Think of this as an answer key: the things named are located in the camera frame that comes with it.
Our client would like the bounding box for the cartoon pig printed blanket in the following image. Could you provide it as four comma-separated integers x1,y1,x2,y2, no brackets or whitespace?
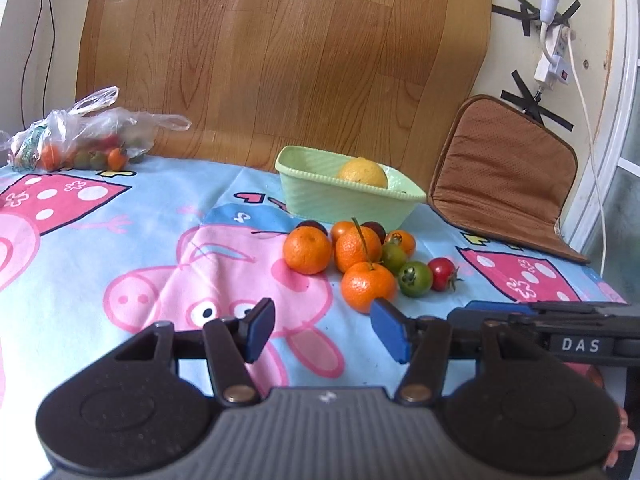
0,152,630,413

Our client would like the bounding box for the white cable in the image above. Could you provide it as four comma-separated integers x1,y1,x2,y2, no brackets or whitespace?
565,35,608,273

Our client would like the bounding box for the black cable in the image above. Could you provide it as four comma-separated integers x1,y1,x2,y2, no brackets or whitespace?
21,0,57,132

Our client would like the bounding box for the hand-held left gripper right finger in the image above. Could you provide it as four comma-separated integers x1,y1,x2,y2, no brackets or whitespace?
370,297,556,406

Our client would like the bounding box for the bright green tomato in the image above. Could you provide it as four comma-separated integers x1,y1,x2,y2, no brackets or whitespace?
398,261,434,298

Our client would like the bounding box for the brown seat cushion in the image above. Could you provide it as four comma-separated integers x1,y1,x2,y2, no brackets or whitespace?
426,94,592,266

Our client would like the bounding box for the large orange mandarin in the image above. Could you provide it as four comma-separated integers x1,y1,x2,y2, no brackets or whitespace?
340,261,398,315

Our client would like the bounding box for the orange mandarin with stem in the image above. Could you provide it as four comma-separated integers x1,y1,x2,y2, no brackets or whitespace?
334,217,383,274

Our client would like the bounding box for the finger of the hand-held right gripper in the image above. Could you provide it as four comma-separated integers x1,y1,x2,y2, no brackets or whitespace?
446,300,543,347

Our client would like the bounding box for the black tape strip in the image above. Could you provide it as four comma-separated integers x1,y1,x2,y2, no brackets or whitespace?
559,1,584,26
500,70,574,134
491,0,543,37

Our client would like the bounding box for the olive green tomato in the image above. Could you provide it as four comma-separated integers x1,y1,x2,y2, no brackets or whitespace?
381,241,409,276

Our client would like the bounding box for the red tomato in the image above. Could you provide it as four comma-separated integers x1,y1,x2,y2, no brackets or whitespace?
427,257,461,293

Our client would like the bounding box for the round orange mandarin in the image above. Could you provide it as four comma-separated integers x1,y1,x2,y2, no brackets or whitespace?
283,226,334,276

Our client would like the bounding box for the yellow lemon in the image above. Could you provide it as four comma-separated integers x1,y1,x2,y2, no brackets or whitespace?
338,157,389,189

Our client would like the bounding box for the light green plastic basket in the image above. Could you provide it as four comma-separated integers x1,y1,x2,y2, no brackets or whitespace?
275,145,427,232

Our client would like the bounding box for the white door frame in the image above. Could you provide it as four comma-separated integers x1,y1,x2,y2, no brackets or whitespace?
559,0,640,272

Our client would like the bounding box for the wood pattern sheet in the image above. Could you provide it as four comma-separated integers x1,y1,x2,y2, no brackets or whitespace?
74,0,495,182

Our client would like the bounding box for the white plug adapter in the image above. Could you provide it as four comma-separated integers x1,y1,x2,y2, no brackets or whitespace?
533,55,572,90

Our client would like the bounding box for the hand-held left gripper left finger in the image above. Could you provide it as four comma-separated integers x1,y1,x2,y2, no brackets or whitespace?
107,297,277,407

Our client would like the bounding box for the person's right hand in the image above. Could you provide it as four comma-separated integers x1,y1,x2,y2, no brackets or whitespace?
570,362,635,467

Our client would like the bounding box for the clear plastic bag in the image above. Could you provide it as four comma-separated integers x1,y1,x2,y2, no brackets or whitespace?
0,86,193,174

